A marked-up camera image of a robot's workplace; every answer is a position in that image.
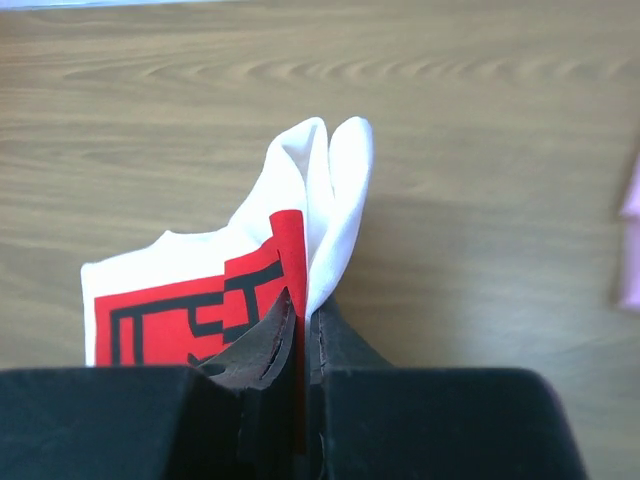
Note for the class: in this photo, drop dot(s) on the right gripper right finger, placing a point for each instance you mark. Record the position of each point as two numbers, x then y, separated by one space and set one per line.
334 344

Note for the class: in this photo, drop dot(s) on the white printed t shirt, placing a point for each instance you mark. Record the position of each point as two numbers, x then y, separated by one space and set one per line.
187 297

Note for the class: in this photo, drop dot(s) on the folded pink t shirt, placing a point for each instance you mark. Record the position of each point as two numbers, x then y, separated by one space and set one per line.
629 270

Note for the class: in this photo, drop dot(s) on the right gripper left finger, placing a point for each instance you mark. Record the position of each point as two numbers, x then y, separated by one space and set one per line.
262 358

